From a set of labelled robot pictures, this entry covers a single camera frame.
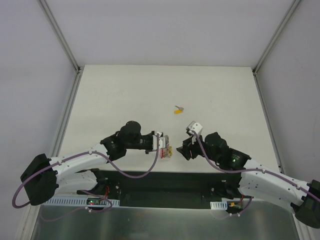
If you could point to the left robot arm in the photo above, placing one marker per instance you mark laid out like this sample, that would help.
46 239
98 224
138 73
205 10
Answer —
47 176

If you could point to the red grey carabiner keyring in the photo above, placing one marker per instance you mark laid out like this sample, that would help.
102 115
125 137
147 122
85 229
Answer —
166 152

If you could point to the left white cable duct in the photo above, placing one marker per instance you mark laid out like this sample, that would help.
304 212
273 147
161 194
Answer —
71 201

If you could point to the aluminium frame post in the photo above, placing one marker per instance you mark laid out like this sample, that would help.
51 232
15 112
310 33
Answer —
276 35
59 35

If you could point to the key with yellow tag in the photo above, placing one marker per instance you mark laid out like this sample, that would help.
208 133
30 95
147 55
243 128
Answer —
178 110

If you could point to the right white cable duct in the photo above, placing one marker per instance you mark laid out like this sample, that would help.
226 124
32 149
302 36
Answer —
219 205

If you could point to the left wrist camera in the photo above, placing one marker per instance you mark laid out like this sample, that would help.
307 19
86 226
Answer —
160 141

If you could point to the white cable duct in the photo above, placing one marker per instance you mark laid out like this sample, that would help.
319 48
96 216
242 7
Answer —
219 205
71 201

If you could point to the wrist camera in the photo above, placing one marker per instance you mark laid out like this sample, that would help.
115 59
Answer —
160 141
194 129

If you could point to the left aluminium frame post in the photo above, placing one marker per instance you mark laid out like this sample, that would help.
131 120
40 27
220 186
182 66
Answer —
59 35

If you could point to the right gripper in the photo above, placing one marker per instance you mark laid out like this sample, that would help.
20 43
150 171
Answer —
189 146

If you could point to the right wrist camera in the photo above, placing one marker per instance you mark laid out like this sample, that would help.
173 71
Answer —
194 129

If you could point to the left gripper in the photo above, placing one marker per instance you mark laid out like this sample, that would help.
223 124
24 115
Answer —
152 143

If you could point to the right aluminium frame post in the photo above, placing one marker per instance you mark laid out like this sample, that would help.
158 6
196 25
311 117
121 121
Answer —
276 35

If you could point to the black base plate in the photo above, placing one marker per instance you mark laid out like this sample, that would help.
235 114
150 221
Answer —
176 190

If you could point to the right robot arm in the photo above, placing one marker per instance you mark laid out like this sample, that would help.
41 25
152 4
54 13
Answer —
298 197

